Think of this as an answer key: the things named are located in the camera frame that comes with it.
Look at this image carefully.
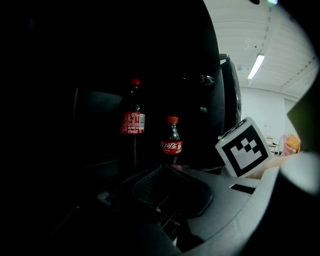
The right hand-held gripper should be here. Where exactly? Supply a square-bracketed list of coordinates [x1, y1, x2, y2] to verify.
[214, 116, 273, 179]

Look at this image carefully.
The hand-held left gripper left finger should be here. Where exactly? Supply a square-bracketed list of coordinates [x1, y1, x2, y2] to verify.
[82, 163, 174, 221]

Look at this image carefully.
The orange cushion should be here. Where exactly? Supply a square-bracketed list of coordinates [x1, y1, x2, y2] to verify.
[286, 134, 302, 154]

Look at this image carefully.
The black mini fridge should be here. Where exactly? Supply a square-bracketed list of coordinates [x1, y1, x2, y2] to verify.
[24, 0, 243, 181]

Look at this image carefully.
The ceiling tube light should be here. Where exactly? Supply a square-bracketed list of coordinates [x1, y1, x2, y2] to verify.
[247, 53, 266, 80]

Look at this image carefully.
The tall cola bottle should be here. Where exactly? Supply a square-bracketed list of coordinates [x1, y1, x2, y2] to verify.
[119, 78, 146, 171]

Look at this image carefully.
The person's right forearm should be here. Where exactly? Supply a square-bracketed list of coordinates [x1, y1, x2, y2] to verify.
[246, 152, 303, 180]

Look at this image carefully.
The cola bottle red cap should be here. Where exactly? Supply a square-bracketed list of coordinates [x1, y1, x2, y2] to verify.
[159, 116, 184, 165]

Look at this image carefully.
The pink bag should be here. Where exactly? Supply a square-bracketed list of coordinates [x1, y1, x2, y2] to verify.
[280, 134, 292, 157]

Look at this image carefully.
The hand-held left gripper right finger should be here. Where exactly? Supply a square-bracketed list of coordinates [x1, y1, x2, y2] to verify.
[159, 164, 280, 253]

